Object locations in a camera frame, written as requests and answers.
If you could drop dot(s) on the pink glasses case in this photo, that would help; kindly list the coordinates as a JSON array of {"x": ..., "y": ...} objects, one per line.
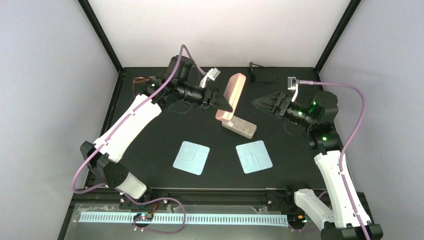
[{"x": 232, "y": 93}]

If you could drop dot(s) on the left circuit board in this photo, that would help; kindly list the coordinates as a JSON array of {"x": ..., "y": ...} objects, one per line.
[{"x": 143, "y": 217}]

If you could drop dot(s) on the right circuit board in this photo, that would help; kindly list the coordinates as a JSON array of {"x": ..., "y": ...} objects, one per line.
[{"x": 298, "y": 219}]

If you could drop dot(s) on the white slotted cable duct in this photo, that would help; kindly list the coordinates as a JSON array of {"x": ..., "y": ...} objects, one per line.
[{"x": 275, "y": 220}]

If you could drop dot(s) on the clear plastic sheet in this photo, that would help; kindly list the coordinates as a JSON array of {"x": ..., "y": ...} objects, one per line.
[{"x": 133, "y": 231}]

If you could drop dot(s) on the circuit board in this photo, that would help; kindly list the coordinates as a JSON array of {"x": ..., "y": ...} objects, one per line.
[
  {"x": 298, "y": 219},
  {"x": 143, "y": 217}
]

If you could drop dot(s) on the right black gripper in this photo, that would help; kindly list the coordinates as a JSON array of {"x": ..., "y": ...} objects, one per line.
[{"x": 276, "y": 106}]

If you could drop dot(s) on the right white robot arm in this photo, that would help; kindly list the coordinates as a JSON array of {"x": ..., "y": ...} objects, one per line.
[{"x": 346, "y": 218}]

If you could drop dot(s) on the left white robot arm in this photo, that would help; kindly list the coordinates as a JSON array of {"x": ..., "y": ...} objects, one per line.
[{"x": 102, "y": 157}]

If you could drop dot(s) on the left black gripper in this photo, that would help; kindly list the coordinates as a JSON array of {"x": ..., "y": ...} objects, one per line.
[{"x": 210, "y": 98}]

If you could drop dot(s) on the black aluminium frame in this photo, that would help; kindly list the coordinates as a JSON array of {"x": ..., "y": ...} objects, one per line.
[{"x": 217, "y": 197}]

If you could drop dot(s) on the light blue cloth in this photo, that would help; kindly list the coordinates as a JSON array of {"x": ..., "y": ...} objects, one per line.
[
  {"x": 191, "y": 158},
  {"x": 254, "y": 157}
]

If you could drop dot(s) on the black sunglasses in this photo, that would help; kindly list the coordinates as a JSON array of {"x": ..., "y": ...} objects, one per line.
[{"x": 253, "y": 75}]

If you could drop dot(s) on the brown translucent sunglasses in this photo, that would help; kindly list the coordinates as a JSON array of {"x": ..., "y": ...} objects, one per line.
[{"x": 143, "y": 86}]

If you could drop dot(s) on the grey glasses case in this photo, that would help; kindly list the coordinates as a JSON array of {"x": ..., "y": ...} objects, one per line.
[{"x": 240, "y": 126}]

